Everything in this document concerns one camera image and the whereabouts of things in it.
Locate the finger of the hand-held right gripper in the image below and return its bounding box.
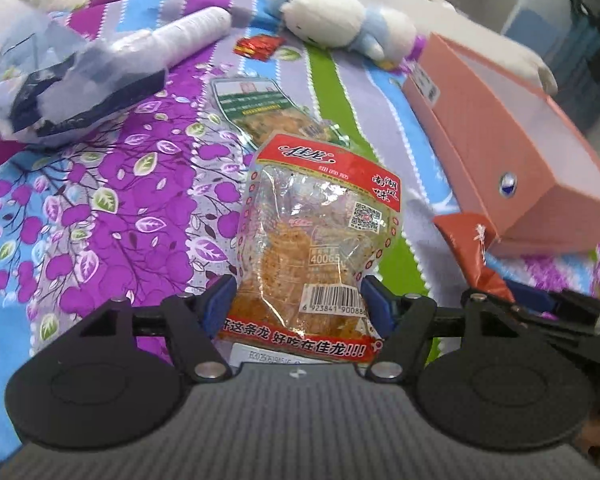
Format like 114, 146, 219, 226
512, 305, 600, 376
505, 280, 600, 326

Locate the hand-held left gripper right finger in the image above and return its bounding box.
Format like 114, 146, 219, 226
360, 275, 531, 382

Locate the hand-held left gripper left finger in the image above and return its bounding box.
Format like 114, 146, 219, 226
77, 274, 237, 382

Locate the orange red snack packet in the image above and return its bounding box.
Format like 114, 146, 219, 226
433, 211, 513, 303

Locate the clear red-top snack packet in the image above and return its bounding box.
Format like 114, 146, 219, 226
215, 132, 405, 365

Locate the pink cardboard box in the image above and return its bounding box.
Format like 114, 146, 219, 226
401, 31, 600, 257

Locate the floral striped bedsheet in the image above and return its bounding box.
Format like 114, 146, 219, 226
0, 0, 600, 461

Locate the clear green-label snack packet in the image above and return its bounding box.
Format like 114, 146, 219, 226
211, 76, 342, 148

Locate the blue curtain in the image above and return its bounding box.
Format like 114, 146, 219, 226
550, 7, 600, 133

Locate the small shiny red packet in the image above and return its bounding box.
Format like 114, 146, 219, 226
233, 33, 287, 62

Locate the translucent printed plastic bag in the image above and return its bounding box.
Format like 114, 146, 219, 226
0, 12, 168, 137

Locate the sleeve of paper cups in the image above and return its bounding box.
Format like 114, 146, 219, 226
112, 6, 233, 71

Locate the white blue plush toy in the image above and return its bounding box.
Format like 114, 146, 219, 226
272, 0, 419, 67

